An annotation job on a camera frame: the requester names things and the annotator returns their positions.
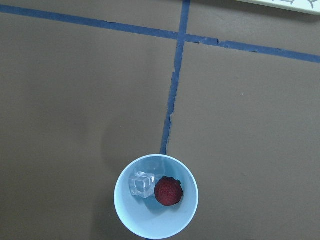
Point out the clear ice cube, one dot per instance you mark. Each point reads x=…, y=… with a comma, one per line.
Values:
x=142, y=184

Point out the red strawberry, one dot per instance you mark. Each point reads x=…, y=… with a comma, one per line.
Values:
x=168, y=191

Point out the light blue plastic cup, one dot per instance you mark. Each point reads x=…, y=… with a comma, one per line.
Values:
x=146, y=217

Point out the cream bear serving tray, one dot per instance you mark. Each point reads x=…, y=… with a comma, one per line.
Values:
x=311, y=7

